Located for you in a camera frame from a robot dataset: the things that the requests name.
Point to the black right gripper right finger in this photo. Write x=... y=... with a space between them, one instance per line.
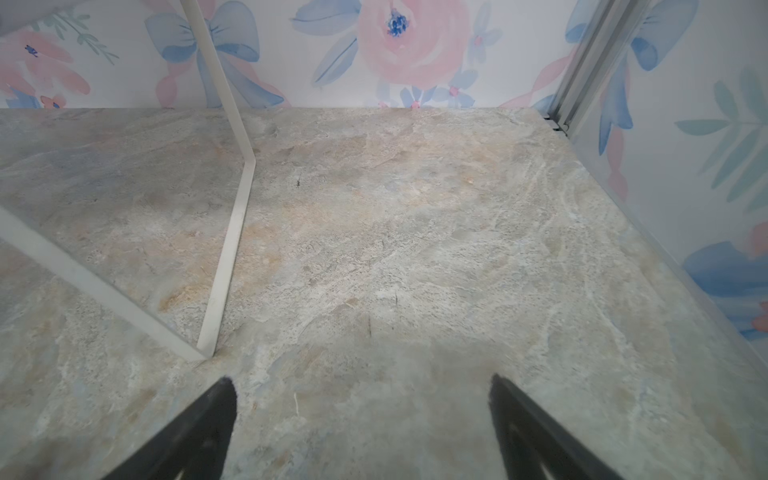
x=533 y=445

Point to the aluminium corner post right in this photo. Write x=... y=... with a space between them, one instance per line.
x=606 y=35

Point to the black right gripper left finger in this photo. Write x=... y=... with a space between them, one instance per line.
x=193 y=445

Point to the white frame wooden shelf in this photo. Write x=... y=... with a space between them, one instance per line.
x=26 y=237

